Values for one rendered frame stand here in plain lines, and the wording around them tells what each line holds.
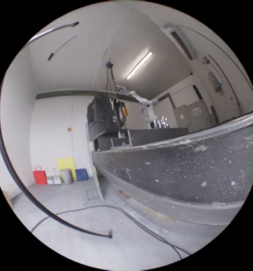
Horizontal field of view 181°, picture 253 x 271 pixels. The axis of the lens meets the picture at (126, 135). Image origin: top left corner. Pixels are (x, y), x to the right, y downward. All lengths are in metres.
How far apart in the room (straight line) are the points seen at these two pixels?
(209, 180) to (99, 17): 2.40
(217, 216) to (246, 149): 0.18
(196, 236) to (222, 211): 0.44
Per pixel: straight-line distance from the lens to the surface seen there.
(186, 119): 3.40
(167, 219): 0.81
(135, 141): 0.33
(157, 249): 0.69
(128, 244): 0.72
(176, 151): 0.26
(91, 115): 1.24
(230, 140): 0.24
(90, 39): 2.27
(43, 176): 2.46
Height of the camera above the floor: 0.67
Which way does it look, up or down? 8 degrees up
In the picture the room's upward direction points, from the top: 11 degrees counter-clockwise
